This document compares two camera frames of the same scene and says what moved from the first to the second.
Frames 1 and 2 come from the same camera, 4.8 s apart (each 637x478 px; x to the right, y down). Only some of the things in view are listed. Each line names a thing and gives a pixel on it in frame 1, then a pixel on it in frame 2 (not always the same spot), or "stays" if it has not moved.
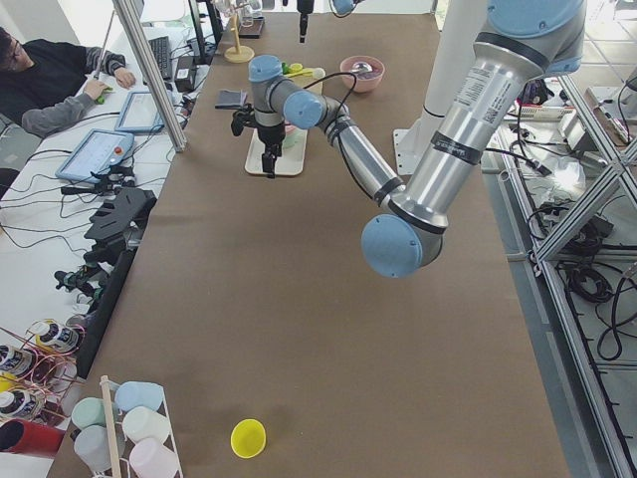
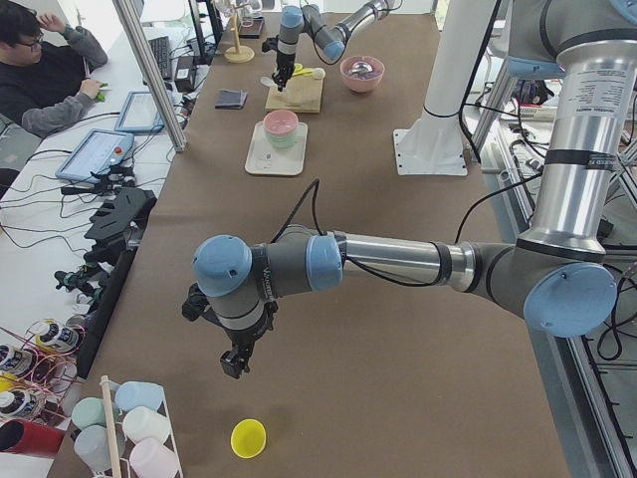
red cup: [17, 435] stays
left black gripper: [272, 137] → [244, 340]
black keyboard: [160, 49] stays
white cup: [142, 422] stays
